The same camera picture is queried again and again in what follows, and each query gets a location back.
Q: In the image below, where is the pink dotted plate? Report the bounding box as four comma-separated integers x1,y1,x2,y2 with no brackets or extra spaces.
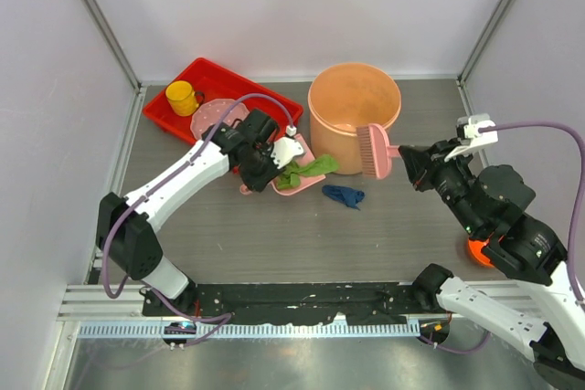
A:
190,99,250,141

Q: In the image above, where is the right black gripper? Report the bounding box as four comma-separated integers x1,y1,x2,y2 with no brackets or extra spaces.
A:
397,134,484,235

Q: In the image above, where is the red plastic tray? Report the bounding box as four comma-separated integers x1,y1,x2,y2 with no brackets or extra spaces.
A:
143,58,303,145

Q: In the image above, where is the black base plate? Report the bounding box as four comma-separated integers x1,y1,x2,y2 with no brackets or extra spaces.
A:
171,282,447,326

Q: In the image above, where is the orange plastic bucket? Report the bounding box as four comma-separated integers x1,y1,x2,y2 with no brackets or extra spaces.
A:
307,62,401,175

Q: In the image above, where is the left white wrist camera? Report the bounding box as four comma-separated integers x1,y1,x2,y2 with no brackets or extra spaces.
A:
270,125,305,169

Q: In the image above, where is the pink hand brush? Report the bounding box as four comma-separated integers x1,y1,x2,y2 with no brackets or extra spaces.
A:
356,123,400,180

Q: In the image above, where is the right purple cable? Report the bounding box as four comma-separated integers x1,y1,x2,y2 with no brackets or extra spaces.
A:
418,121,585,354

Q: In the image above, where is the yellow mug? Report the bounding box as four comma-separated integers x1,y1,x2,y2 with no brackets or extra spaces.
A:
165,80,205,117

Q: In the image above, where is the long green paper scrap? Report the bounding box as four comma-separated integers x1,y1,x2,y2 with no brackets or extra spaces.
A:
276,154,339,191

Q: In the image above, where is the orange bowl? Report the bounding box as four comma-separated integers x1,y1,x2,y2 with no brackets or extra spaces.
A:
467,238,494,269

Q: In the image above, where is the blue paper scrap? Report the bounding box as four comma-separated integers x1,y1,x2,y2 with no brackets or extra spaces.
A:
322,184,365,210

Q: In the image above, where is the white slotted cable duct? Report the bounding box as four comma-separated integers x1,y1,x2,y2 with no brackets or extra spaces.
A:
78,319,420,340

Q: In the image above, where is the pink dustpan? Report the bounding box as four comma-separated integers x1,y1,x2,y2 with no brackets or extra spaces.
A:
238,134,331,196

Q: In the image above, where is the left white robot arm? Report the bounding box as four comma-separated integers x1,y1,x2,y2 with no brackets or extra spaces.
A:
96,110,303,316

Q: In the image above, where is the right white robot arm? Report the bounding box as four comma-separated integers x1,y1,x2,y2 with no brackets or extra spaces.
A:
398,140,584,389

